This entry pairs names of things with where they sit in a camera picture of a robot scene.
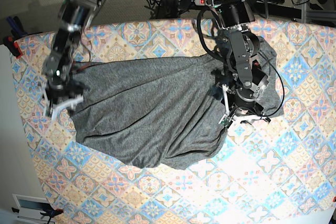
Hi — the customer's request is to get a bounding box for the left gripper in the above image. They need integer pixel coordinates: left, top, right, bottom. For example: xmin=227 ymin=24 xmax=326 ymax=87
xmin=218 ymin=84 xmax=271 ymax=129

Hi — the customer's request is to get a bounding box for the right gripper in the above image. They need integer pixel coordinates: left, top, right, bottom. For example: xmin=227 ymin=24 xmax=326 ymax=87
xmin=42 ymin=82 xmax=83 ymax=120

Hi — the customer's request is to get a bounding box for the grey t-shirt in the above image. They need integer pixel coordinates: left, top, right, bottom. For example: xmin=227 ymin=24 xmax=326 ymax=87
xmin=68 ymin=35 xmax=285 ymax=171

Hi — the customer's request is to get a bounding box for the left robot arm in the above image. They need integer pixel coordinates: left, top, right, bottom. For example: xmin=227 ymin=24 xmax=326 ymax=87
xmin=196 ymin=0 xmax=270 ymax=129

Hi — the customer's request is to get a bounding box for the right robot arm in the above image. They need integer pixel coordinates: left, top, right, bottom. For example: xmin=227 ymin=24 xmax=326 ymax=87
xmin=43 ymin=0 xmax=104 ymax=120

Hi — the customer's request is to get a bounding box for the patterned tablecloth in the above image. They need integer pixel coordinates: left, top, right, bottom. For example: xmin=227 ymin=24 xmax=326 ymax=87
xmin=10 ymin=19 xmax=335 ymax=223

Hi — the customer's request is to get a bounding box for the red black clamp upper left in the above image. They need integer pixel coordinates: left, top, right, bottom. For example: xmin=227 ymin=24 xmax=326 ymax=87
xmin=3 ymin=36 xmax=23 ymax=59

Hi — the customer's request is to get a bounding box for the black clamp lower left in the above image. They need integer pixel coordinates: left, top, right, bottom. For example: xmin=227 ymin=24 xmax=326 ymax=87
xmin=12 ymin=208 xmax=64 ymax=221

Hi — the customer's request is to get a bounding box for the white floor vent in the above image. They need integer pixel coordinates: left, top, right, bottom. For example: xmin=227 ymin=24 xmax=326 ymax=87
xmin=12 ymin=194 xmax=52 ymax=223

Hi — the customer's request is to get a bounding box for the blue handled clamp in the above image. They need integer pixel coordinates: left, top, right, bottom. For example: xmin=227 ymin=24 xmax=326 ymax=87
xmin=6 ymin=16 xmax=28 ymax=39

